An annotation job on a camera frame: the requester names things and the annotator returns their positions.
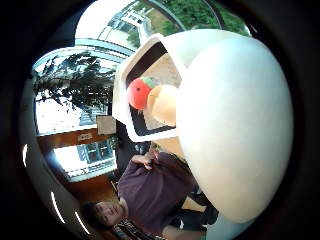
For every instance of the the person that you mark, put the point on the the person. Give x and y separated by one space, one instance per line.
153 193

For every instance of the white square bin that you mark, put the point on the white square bin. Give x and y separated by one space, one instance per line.
121 100

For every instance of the red tomato soft toy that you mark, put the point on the red tomato soft toy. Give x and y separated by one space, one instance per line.
138 93

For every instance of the beige sign board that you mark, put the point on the beige sign board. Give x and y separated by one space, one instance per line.
106 124

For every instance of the yellow soft toy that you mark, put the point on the yellow soft toy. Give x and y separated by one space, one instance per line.
164 105

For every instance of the white round bowl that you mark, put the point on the white round bowl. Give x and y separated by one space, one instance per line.
236 133

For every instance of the dark green tree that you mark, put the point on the dark green tree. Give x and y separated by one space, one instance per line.
83 83

